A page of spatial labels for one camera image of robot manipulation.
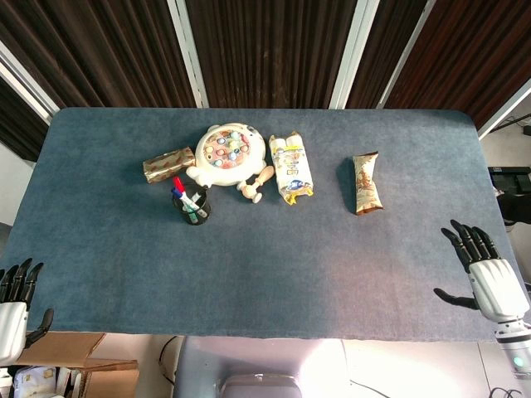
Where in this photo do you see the black equipment case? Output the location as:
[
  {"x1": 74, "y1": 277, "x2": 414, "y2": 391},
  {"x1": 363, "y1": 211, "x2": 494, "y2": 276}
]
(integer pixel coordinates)
[{"x1": 487, "y1": 165, "x2": 531, "y2": 196}]

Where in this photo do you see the red capped marker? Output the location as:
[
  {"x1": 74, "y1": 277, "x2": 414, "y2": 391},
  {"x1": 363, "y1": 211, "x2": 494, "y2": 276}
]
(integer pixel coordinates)
[{"x1": 172, "y1": 176, "x2": 198, "y2": 219}]

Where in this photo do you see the white yellow snack bag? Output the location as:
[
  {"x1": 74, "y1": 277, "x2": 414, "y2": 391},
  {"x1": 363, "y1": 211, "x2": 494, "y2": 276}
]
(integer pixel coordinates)
[{"x1": 268, "y1": 131, "x2": 315, "y2": 207}]

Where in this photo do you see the brown cardboard box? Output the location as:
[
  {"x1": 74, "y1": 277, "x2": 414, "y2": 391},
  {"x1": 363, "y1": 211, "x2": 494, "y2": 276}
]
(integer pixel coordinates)
[{"x1": 16, "y1": 331, "x2": 140, "y2": 398}]

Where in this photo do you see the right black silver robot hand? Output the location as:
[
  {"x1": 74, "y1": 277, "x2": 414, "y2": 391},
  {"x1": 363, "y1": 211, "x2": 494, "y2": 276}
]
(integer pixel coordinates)
[{"x1": 433, "y1": 219, "x2": 531, "y2": 325}]

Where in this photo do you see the gold brown snack pack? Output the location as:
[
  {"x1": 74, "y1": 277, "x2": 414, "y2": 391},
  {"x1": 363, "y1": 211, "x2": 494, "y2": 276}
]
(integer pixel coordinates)
[{"x1": 142, "y1": 145, "x2": 196, "y2": 186}]

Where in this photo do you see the black mesh pen holder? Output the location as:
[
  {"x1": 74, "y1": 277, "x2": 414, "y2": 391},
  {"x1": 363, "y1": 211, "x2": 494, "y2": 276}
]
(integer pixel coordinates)
[{"x1": 172, "y1": 184, "x2": 211, "y2": 227}]

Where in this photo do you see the blue table cloth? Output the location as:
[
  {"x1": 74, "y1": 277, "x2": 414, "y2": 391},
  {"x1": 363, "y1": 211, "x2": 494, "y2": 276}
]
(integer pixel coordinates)
[{"x1": 2, "y1": 107, "x2": 526, "y2": 343}]

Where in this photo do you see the grey robot torso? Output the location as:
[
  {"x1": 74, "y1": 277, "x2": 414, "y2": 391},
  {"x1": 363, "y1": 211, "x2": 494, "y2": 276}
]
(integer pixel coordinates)
[{"x1": 173, "y1": 335, "x2": 349, "y2": 398}]

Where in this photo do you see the blue capped marker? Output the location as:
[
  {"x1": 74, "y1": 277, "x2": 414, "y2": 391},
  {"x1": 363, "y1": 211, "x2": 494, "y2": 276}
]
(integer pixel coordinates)
[{"x1": 170, "y1": 188, "x2": 208, "y2": 217}]

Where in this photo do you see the brown cream snack bag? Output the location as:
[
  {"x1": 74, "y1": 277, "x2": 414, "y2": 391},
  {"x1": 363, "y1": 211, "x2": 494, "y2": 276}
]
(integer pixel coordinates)
[{"x1": 352, "y1": 151, "x2": 383, "y2": 216}]

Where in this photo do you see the white toy fishing game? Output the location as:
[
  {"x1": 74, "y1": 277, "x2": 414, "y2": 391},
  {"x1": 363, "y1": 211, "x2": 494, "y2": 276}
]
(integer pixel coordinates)
[{"x1": 185, "y1": 120, "x2": 266, "y2": 188}]

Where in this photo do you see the dark brown pleated curtain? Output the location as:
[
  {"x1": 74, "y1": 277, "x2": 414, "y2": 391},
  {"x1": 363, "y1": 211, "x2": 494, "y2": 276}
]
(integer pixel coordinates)
[
  {"x1": 346, "y1": 0, "x2": 428, "y2": 109},
  {"x1": 0, "y1": 0, "x2": 197, "y2": 109},
  {"x1": 383, "y1": 0, "x2": 531, "y2": 130},
  {"x1": 184, "y1": 0, "x2": 358, "y2": 109}
]

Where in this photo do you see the white frame post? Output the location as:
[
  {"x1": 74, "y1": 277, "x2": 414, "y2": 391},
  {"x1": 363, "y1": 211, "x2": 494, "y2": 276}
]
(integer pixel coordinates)
[
  {"x1": 0, "y1": 40, "x2": 60, "y2": 126},
  {"x1": 378, "y1": 0, "x2": 441, "y2": 109},
  {"x1": 329, "y1": 0, "x2": 371, "y2": 109},
  {"x1": 167, "y1": 0, "x2": 209, "y2": 109},
  {"x1": 476, "y1": 76, "x2": 531, "y2": 140}
]

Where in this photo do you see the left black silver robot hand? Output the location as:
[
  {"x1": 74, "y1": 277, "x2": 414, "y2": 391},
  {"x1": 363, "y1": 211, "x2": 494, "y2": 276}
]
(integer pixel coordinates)
[{"x1": 0, "y1": 257, "x2": 55, "y2": 366}]

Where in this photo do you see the black capped marker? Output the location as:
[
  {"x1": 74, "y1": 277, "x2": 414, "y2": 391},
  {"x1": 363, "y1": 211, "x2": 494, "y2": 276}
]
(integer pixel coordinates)
[{"x1": 188, "y1": 188, "x2": 208, "y2": 216}]

